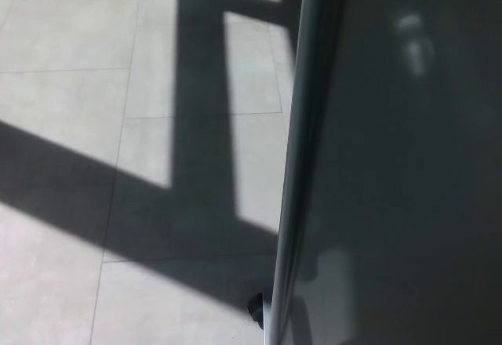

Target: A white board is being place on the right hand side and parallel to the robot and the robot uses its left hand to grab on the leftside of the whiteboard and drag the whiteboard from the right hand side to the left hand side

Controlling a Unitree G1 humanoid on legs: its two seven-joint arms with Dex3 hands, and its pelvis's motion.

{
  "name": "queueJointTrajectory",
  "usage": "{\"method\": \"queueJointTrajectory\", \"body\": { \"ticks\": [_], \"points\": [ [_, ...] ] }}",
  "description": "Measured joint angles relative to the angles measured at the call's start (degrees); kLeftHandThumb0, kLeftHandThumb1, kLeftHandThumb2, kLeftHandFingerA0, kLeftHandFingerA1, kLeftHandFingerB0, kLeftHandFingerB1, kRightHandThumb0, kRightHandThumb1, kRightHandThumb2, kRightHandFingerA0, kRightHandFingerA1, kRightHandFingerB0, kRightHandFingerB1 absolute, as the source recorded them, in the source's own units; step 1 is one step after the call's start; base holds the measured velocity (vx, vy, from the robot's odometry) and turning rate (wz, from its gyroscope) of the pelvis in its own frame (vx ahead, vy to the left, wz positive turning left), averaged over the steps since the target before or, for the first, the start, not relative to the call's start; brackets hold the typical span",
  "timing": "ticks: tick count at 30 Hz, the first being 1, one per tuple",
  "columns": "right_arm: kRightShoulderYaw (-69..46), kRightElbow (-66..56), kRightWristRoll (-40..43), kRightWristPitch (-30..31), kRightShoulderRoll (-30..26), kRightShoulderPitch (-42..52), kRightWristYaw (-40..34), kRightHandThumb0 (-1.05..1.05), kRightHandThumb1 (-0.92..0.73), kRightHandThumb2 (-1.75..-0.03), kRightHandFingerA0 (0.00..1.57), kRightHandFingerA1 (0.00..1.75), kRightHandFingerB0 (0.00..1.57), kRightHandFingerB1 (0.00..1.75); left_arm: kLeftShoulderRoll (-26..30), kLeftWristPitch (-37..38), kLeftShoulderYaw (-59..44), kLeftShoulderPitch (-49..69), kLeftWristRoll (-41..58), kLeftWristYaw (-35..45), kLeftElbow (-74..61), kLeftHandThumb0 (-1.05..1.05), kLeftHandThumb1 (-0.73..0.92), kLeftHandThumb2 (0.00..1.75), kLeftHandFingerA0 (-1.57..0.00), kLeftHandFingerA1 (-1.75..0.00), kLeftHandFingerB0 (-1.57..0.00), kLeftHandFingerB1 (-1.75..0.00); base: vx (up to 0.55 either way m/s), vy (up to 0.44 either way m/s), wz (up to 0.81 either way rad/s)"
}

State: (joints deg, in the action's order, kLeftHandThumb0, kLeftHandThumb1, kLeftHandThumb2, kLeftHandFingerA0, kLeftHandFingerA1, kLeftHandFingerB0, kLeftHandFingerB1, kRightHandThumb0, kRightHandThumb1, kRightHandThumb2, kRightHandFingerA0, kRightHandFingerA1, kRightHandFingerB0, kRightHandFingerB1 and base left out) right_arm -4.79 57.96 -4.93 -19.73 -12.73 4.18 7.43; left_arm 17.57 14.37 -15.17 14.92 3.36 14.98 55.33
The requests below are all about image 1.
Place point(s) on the white whiteboard with silver frame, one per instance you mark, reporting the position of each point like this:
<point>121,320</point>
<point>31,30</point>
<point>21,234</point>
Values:
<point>392,204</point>

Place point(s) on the black whiteboard caster wheel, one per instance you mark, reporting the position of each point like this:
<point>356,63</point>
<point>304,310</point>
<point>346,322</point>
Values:
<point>255,307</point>

